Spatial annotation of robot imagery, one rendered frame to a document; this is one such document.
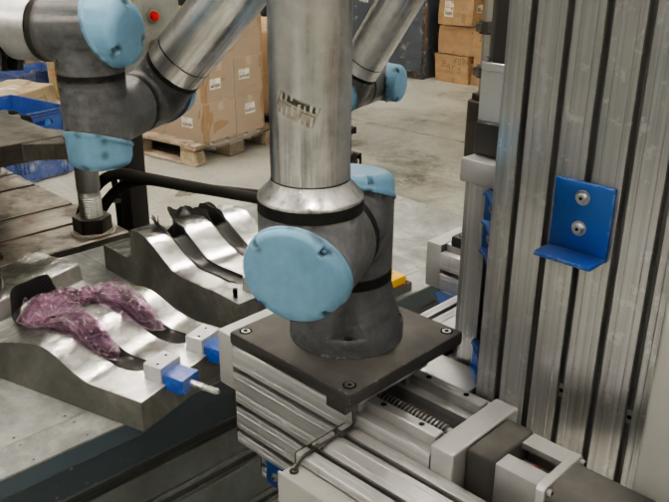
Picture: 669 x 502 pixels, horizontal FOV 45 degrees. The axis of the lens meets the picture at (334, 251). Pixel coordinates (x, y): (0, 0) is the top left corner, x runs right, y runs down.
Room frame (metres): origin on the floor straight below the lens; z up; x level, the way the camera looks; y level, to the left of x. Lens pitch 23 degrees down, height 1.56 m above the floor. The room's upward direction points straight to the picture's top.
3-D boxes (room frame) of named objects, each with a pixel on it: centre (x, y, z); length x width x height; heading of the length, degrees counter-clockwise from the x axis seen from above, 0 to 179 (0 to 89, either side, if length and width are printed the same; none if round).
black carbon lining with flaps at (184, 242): (1.59, 0.25, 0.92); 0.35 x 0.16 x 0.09; 44
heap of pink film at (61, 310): (1.30, 0.45, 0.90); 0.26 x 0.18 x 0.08; 61
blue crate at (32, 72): (6.87, 2.58, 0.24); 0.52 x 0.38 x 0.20; 145
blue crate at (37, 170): (5.06, 2.04, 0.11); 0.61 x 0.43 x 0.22; 55
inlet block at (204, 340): (1.22, 0.19, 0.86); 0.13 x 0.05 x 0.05; 61
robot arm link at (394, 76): (1.61, -0.07, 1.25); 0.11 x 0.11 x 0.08; 60
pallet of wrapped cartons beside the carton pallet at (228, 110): (5.82, 1.16, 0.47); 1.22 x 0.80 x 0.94; 53
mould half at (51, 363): (1.30, 0.45, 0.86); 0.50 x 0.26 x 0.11; 61
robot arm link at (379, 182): (0.95, -0.01, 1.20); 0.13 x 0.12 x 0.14; 162
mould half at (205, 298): (1.61, 0.26, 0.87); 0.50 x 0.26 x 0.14; 44
